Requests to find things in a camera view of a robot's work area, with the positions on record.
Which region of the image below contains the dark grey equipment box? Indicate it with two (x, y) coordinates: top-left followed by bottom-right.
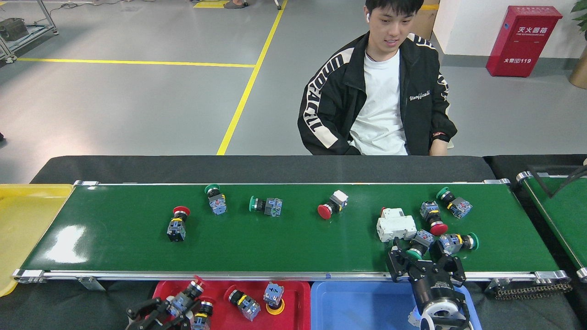
(0, 18), (29, 42)

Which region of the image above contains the red fire extinguisher box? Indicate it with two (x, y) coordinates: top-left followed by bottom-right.
(486, 5), (563, 77)

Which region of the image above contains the brown cardboard box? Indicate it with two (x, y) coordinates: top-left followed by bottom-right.
(407, 4), (441, 41)

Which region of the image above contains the black drive chain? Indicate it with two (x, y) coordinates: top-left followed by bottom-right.
(495, 282), (573, 301)

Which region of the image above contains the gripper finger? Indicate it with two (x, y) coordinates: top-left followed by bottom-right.
(431, 241), (467, 286)
(385, 237), (415, 282)
(126, 312), (195, 330)
(126, 297), (175, 322)

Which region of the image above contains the white circuit breaker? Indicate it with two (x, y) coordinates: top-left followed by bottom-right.
(376, 207), (418, 243)

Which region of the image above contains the green conveyor belt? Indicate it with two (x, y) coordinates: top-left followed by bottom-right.
(516, 170), (587, 282)
(11, 179), (571, 285)

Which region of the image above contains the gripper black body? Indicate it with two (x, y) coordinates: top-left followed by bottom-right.
(407, 260), (466, 311)

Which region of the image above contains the black cable bundle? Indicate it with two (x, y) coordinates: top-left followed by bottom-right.
(526, 163), (587, 198)

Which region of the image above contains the red plastic tray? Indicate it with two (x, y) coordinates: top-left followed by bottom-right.
(151, 280), (311, 330)

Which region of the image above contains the black table cloth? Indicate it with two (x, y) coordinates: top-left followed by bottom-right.
(483, 154), (587, 330)
(0, 155), (583, 330)

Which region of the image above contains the silver metal rack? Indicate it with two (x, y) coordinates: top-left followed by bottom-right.
(0, 0), (59, 64)

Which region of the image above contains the potted plant gold planter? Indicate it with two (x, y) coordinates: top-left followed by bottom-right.
(569, 0), (587, 89)

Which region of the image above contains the red mushroom button switch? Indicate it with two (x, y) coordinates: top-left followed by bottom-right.
(317, 189), (349, 220)

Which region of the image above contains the yellow plastic tray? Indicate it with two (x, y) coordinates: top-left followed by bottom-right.
(0, 184), (75, 297)

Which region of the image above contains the blue plastic tray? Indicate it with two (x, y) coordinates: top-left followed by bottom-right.
(311, 280), (483, 330)

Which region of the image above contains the yellow push button switch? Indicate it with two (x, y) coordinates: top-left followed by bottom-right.
(263, 281), (286, 316)

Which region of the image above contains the green push button switch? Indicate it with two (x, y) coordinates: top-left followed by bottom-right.
(204, 183), (227, 216)
(438, 231), (480, 256)
(436, 186), (474, 220)
(248, 195), (283, 218)
(405, 229), (435, 260)

